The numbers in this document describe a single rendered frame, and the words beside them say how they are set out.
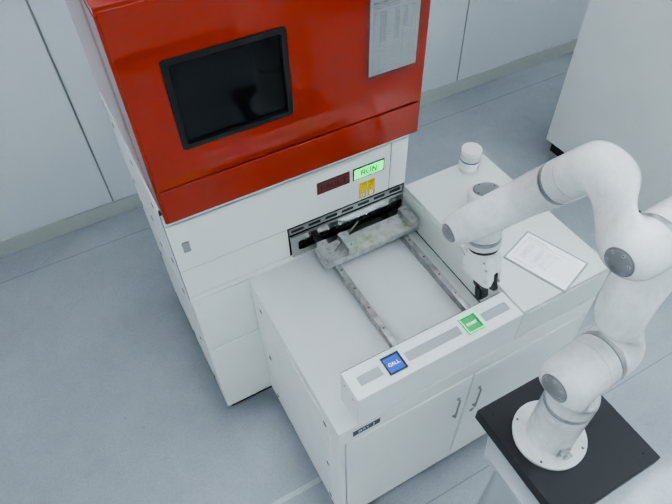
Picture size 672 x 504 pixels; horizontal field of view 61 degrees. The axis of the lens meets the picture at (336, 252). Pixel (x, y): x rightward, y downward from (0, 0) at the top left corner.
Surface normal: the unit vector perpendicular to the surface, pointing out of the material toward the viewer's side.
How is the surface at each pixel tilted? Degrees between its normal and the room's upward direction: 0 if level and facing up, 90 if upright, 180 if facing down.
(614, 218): 60
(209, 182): 90
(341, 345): 0
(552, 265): 0
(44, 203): 90
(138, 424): 0
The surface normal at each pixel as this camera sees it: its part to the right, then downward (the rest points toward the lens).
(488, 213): -0.40, 0.14
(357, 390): -0.02, -0.66
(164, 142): 0.48, 0.65
